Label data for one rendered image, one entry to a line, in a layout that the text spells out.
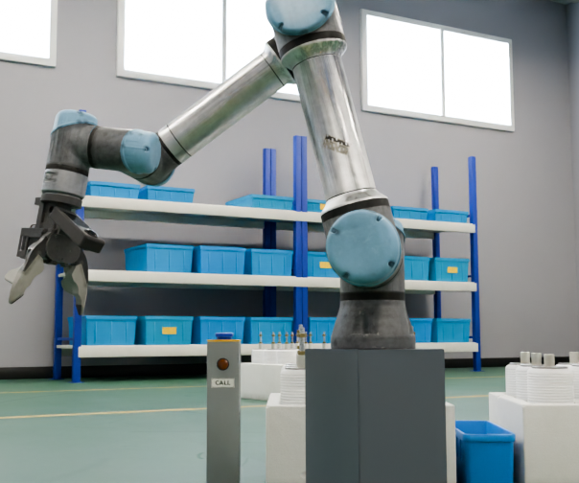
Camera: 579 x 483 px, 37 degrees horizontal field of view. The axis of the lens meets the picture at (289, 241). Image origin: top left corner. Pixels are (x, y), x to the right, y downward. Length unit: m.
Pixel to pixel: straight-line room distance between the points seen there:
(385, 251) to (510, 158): 8.16
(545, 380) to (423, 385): 0.47
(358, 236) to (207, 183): 6.21
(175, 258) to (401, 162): 2.89
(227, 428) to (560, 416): 0.70
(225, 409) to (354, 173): 0.70
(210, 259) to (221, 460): 4.82
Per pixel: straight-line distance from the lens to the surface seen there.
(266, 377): 4.42
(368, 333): 1.52
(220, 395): 1.92
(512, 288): 9.33
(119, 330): 6.45
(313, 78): 1.47
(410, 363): 1.52
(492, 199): 9.27
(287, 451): 1.84
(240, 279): 6.76
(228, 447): 1.93
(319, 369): 1.56
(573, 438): 1.93
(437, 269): 7.80
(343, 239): 1.39
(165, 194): 6.61
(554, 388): 1.95
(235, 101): 1.64
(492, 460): 1.90
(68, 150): 1.57
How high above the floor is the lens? 0.32
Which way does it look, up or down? 6 degrees up
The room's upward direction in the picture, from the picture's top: straight up
